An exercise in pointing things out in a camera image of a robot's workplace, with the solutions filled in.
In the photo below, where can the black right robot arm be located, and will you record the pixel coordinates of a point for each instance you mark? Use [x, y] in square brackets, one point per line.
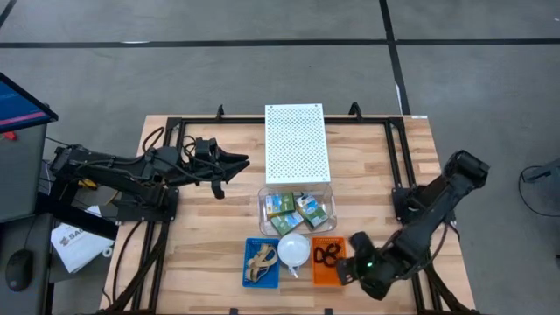
[437, 206]

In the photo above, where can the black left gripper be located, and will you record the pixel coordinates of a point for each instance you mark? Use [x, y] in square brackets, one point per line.
[205, 170]

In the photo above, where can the grey chair base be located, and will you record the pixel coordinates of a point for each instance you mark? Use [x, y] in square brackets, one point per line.
[547, 172]

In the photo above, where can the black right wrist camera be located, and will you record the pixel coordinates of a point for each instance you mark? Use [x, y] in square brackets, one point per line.
[362, 246]

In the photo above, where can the orange plastic basket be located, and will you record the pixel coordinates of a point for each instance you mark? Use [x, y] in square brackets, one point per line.
[324, 277]

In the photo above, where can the black computer mouse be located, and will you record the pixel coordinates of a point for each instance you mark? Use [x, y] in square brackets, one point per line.
[19, 269]

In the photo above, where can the red button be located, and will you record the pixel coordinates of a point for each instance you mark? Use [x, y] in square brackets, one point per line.
[9, 136]

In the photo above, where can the white booklet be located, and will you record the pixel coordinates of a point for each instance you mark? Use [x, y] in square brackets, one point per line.
[79, 249]

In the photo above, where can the white light bulb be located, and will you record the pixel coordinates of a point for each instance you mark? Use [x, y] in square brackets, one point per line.
[294, 248]

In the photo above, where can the clear plastic container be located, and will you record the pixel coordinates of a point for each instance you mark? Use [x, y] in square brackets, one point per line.
[328, 197]

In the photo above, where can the black electronics box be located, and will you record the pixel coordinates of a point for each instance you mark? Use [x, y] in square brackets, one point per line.
[61, 194]

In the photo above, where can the white perforated metal stand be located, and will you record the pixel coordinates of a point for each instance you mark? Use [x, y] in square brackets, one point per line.
[297, 144]

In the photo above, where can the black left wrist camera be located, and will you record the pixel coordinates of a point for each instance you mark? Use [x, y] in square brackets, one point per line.
[205, 148]

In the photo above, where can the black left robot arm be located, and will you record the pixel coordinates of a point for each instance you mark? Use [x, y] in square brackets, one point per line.
[131, 168]

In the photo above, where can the black aluminium table frame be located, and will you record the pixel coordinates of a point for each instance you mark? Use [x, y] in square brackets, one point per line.
[245, 121]

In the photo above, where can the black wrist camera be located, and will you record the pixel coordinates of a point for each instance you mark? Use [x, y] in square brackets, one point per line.
[362, 246]
[205, 148]

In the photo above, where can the yellow connector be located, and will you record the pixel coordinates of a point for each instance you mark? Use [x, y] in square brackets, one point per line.
[88, 184]

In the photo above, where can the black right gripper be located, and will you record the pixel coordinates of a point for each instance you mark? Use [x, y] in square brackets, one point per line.
[353, 272]

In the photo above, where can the blue screen monitor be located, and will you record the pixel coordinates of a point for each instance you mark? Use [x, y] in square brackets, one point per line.
[17, 107]

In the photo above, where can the blue plastic basket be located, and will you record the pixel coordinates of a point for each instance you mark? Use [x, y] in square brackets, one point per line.
[273, 283]

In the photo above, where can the small green blue box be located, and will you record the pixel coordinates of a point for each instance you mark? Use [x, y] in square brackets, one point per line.
[311, 211]
[286, 223]
[280, 204]

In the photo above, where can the grey cabinet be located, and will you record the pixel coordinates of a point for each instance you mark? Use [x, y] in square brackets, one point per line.
[22, 175]

